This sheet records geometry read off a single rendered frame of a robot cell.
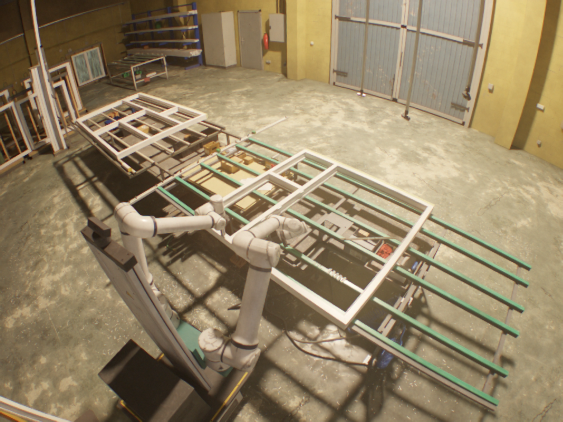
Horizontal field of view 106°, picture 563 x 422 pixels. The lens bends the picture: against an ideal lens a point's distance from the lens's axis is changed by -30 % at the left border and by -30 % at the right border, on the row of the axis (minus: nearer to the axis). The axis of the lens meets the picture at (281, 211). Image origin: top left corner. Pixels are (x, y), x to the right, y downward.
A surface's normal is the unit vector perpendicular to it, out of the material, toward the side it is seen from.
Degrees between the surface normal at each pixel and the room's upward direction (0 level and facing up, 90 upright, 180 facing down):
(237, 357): 49
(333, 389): 0
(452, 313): 0
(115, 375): 0
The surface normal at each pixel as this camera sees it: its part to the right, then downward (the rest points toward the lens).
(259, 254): -0.29, -0.04
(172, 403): -0.02, -0.76
